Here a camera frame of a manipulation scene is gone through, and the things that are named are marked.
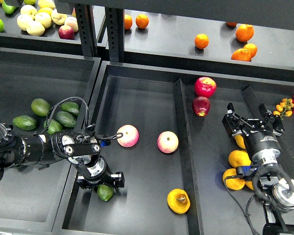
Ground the bright red apple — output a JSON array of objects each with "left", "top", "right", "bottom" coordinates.
[{"left": 194, "top": 77, "right": 217, "bottom": 98}]

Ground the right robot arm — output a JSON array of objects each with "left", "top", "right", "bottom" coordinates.
[{"left": 222, "top": 103, "right": 294, "bottom": 235}]

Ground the orange under shelf edge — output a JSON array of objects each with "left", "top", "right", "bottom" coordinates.
[{"left": 226, "top": 22, "right": 237, "bottom": 27}]

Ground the light green avocado top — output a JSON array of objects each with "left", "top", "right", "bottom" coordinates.
[{"left": 31, "top": 98, "right": 51, "bottom": 117}]

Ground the pink apple left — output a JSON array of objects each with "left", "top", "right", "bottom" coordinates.
[{"left": 117, "top": 124, "right": 139, "bottom": 147}]

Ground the black shelf post left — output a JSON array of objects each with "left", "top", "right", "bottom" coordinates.
[{"left": 74, "top": 3, "right": 98, "bottom": 57}]

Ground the orange top middle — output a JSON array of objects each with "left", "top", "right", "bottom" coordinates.
[{"left": 135, "top": 14, "right": 149, "bottom": 29}]

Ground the pale yellow pear centre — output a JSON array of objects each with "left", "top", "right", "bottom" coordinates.
[{"left": 35, "top": 12, "right": 52, "bottom": 28}]

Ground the dark red apple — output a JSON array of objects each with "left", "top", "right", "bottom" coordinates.
[{"left": 192, "top": 96, "right": 210, "bottom": 117}]

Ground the red apple on shelf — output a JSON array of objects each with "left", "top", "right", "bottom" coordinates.
[{"left": 58, "top": 25, "right": 75, "bottom": 40}]

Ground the pink apple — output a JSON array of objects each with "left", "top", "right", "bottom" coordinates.
[
  {"left": 157, "top": 131, "right": 179, "bottom": 154},
  {"left": 117, "top": 124, "right": 139, "bottom": 147}
]

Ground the large orange top right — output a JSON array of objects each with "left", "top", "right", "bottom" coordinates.
[{"left": 235, "top": 24, "right": 254, "bottom": 42}]

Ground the pale yellow pear front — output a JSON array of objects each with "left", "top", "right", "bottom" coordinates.
[{"left": 26, "top": 21, "right": 45, "bottom": 36}]

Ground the pale yellow pear right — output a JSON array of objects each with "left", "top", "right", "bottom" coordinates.
[{"left": 51, "top": 9, "right": 68, "bottom": 25}]

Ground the orange centre shelf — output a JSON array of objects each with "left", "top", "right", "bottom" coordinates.
[{"left": 194, "top": 34, "right": 209, "bottom": 49}]

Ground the orange right small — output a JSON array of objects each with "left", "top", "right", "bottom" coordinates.
[{"left": 244, "top": 43, "right": 258, "bottom": 58}]

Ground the black shelf post right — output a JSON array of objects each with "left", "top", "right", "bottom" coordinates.
[{"left": 105, "top": 7, "right": 124, "bottom": 62}]

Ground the black divided right bin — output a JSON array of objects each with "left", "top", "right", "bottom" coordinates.
[{"left": 53, "top": 62, "right": 294, "bottom": 235}]

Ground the pink peach on shelf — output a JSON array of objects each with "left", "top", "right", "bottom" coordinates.
[{"left": 64, "top": 16, "right": 78, "bottom": 33}]

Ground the dark avocado top right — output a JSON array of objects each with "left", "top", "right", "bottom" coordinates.
[{"left": 60, "top": 101, "right": 80, "bottom": 116}]

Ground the black left bin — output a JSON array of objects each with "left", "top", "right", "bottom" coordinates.
[{"left": 0, "top": 47, "right": 101, "bottom": 235}]

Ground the orange half hidden by post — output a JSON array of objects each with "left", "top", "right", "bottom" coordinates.
[{"left": 124, "top": 14, "right": 133, "bottom": 30}]

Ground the yellow pear with stem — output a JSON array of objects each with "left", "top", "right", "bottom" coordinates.
[{"left": 234, "top": 135, "right": 246, "bottom": 149}]

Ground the orange front right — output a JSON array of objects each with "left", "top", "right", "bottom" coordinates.
[{"left": 231, "top": 48, "right": 251, "bottom": 62}]

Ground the dark avocado middle right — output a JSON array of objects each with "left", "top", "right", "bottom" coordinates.
[{"left": 56, "top": 111, "right": 76, "bottom": 128}]

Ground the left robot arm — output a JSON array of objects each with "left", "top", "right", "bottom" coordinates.
[{"left": 0, "top": 101, "right": 125, "bottom": 191}]

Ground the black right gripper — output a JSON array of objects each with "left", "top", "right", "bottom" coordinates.
[{"left": 222, "top": 103, "right": 285, "bottom": 162}]

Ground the orange cherry tomato bunch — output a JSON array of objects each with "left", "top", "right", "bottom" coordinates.
[{"left": 273, "top": 98, "right": 294, "bottom": 119}]

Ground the pink apple right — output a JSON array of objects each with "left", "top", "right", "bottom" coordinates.
[{"left": 157, "top": 131, "right": 179, "bottom": 154}]

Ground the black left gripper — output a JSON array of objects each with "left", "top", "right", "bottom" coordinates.
[{"left": 76, "top": 156, "right": 124, "bottom": 191}]

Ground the dark avocado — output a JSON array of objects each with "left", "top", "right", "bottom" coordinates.
[
  {"left": 56, "top": 111, "right": 76, "bottom": 128},
  {"left": 60, "top": 101, "right": 80, "bottom": 116}
]

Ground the black shelf post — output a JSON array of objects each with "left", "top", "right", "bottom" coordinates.
[
  {"left": 105, "top": 7, "right": 124, "bottom": 62},
  {"left": 74, "top": 3, "right": 98, "bottom": 57}
]

